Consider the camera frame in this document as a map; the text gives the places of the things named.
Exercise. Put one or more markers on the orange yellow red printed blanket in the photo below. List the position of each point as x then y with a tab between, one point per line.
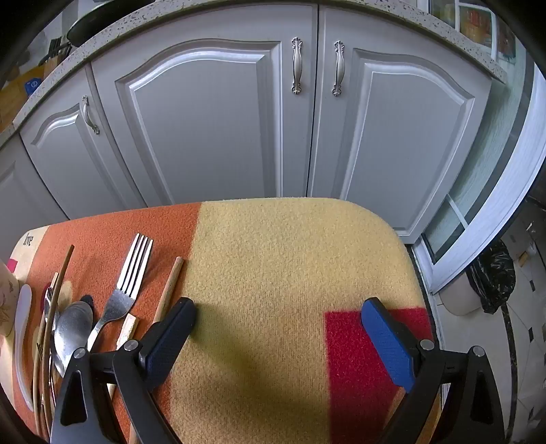
277	256

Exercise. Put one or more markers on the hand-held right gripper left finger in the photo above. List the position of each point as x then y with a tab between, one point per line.
170	341

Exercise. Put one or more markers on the white ceramic spoon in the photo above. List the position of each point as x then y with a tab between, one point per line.
23	324

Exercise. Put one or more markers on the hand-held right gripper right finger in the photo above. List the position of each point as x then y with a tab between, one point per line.
386	341

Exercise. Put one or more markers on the wooden knife block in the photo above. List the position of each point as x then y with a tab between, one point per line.
53	55

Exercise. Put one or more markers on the black wok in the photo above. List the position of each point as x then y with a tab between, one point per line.
89	21

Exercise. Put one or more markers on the dark wooden chopstick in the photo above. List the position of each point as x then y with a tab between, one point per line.
64	273

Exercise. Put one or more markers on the metal fork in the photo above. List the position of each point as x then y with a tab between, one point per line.
123	286

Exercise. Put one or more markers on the blue packet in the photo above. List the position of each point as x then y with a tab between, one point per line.
33	85

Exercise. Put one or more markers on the floral cup with teal rim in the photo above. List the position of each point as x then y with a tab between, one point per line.
6	299

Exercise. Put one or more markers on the wooden cutting board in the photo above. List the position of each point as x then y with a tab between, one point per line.
15	98

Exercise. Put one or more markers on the white trash bin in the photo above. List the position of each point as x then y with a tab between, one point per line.
458	296

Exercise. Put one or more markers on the black trash bag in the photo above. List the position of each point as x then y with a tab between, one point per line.
495	277

